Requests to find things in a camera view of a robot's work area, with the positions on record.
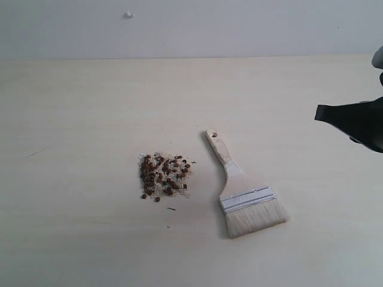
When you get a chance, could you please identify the white paint brush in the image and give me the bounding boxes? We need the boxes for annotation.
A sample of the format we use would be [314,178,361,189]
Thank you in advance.
[206,129,289,239]

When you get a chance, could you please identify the red beans and rice pile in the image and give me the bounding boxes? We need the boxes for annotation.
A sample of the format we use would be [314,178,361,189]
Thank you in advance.
[138,152,196,203]

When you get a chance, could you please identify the white blob on wall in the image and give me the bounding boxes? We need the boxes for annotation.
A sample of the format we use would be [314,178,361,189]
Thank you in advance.
[123,11,135,19]

